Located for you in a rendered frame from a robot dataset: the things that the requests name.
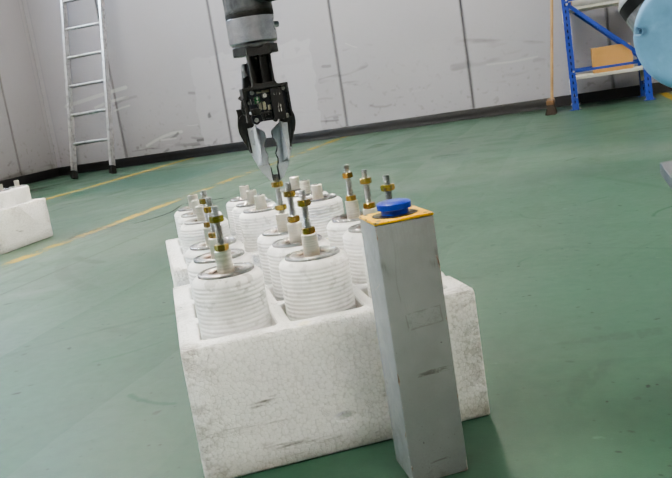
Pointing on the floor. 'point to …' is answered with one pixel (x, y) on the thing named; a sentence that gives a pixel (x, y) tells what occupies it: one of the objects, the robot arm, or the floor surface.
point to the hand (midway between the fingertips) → (274, 171)
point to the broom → (551, 57)
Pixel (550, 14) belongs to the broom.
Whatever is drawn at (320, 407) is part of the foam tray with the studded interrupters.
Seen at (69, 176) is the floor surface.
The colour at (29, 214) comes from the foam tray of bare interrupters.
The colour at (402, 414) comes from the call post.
